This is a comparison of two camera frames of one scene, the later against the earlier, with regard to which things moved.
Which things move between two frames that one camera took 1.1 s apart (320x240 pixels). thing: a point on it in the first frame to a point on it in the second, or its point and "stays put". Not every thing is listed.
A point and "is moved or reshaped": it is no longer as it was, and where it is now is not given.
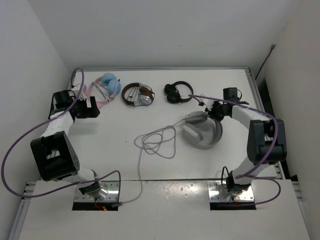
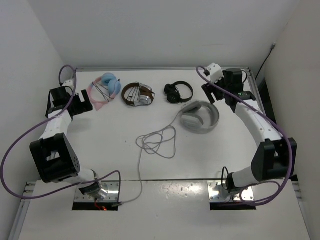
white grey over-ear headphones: (201, 131) is moved or reshaped
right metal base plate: (217, 193) stays put
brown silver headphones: (137, 94) stays put
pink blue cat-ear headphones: (114, 85) stays put
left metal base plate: (112, 196) stays put
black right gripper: (211, 113) to (209, 90)
